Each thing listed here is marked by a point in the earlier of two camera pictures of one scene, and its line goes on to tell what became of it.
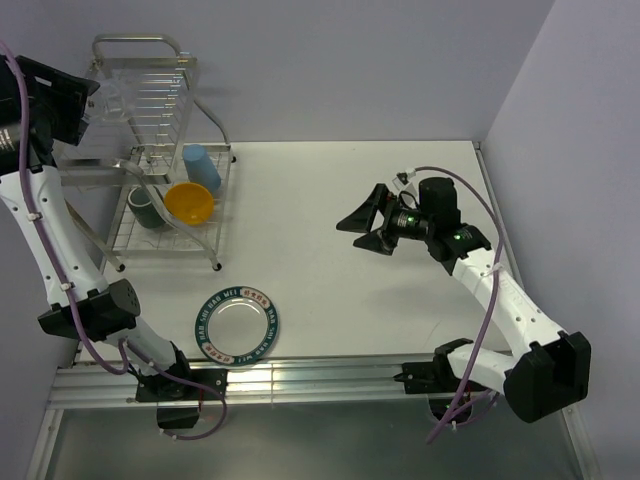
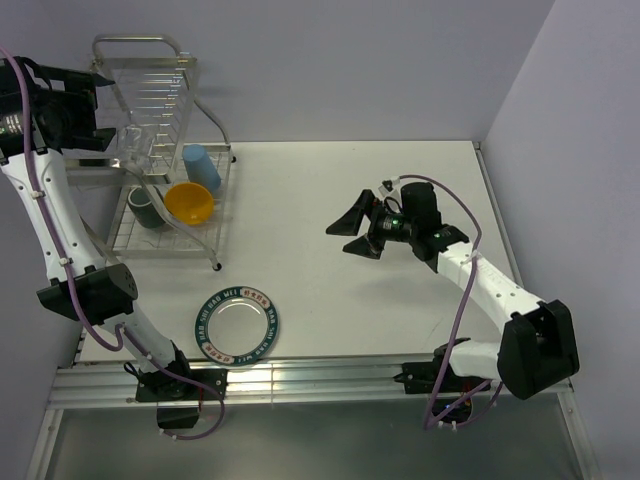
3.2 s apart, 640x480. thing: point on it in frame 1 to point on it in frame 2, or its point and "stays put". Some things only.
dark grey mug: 144,209 stays put
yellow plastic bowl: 188,202 stays put
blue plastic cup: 201,167 stays put
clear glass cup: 115,101 to 128,146
